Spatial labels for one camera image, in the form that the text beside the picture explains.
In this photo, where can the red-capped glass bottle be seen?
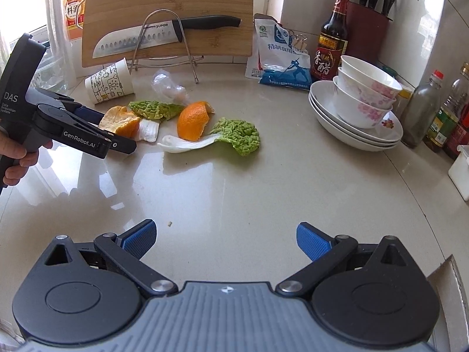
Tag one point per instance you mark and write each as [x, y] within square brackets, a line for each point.
[419, 117]

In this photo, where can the dark vinegar bottle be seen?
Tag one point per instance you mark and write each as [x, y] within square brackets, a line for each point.
[329, 58]

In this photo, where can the crinkled napa cabbage leaf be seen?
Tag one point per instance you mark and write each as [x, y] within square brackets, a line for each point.
[157, 110]
[238, 135]

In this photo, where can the clear plastic bag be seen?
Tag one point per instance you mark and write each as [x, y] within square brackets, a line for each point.
[166, 84]

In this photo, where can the metal binder clip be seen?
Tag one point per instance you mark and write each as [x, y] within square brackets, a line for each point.
[293, 38]
[302, 41]

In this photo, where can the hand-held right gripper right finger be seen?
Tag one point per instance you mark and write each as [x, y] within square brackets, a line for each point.
[311, 242]

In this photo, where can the white lidded plastic container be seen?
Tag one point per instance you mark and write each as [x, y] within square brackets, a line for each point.
[461, 172]

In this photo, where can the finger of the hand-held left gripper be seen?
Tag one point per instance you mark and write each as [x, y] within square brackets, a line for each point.
[86, 115]
[80, 134]

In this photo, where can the green cloth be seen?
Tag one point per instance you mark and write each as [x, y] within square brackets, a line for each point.
[390, 71]

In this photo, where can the red-label bottle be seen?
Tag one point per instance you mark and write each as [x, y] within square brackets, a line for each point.
[460, 135]

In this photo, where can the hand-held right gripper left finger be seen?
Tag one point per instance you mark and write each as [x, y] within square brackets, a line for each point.
[141, 236]

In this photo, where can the person's left hand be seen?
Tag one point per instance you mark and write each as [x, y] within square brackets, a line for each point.
[25, 165]

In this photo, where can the bamboo cutting board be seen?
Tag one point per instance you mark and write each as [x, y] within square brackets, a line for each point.
[121, 0]

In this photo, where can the green-label oil bottle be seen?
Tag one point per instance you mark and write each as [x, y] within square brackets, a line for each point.
[439, 128]

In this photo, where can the clear plastic container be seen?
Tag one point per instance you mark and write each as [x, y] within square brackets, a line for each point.
[51, 77]

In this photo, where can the orange peel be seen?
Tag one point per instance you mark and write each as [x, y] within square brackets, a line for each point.
[122, 124]
[192, 123]

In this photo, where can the printed white paper cup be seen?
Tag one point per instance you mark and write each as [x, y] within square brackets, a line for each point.
[110, 82]

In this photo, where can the orange cooking wine bottle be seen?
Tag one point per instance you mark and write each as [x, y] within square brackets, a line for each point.
[75, 7]

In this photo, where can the dark red knife block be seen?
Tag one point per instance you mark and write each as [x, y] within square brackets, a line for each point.
[366, 33]

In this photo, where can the white blue salt bag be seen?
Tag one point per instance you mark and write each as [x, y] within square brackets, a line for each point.
[282, 62]

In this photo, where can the white floral plate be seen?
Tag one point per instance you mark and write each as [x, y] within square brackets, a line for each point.
[322, 102]
[366, 143]
[366, 149]

